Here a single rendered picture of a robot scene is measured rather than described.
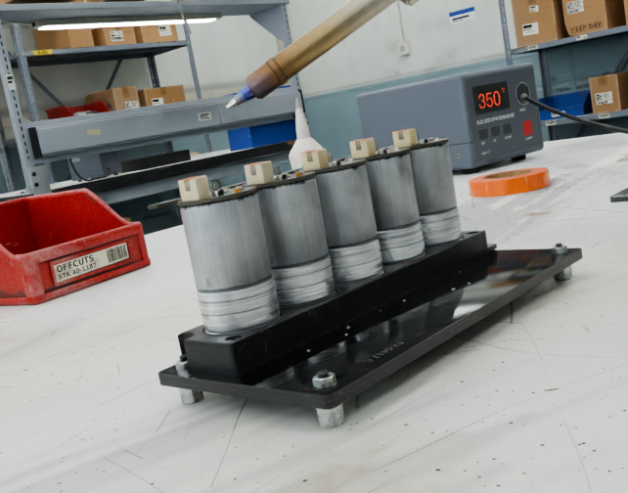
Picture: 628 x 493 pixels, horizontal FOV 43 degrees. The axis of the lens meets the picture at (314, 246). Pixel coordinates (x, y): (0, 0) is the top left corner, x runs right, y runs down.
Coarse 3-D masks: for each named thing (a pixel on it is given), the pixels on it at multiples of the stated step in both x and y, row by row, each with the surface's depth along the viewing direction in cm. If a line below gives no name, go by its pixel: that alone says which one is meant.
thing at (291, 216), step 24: (264, 192) 26; (288, 192) 26; (312, 192) 26; (264, 216) 26; (288, 216) 26; (312, 216) 26; (288, 240) 26; (312, 240) 26; (288, 264) 26; (312, 264) 26; (288, 288) 26; (312, 288) 26
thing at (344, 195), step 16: (320, 176) 28; (336, 176) 28; (352, 176) 28; (320, 192) 28; (336, 192) 28; (352, 192) 28; (368, 192) 28; (336, 208) 28; (352, 208) 28; (368, 208) 28; (336, 224) 28; (352, 224) 28; (368, 224) 28; (336, 240) 28; (352, 240) 28; (368, 240) 28; (336, 256) 28; (352, 256) 28; (368, 256) 28; (336, 272) 28; (352, 272) 28; (368, 272) 28
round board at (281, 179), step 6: (282, 174) 26; (294, 174) 27; (300, 174) 27; (306, 174) 26; (312, 174) 26; (276, 180) 26; (282, 180) 26; (288, 180) 26; (294, 180) 26; (300, 180) 26; (246, 186) 26; (258, 186) 26; (264, 186) 26; (270, 186) 26
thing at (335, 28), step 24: (360, 0) 23; (384, 0) 23; (408, 0) 23; (336, 24) 23; (360, 24) 23; (288, 48) 23; (312, 48) 23; (264, 72) 23; (288, 72) 23; (264, 96) 24
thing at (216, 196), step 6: (240, 186) 25; (252, 186) 25; (216, 192) 24; (222, 192) 24; (240, 192) 24; (246, 192) 24; (252, 192) 24; (210, 198) 24; (216, 198) 23; (222, 198) 24; (228, 198) 24; (180, 204) 24; (186, 204) 24; (192, 204) 24
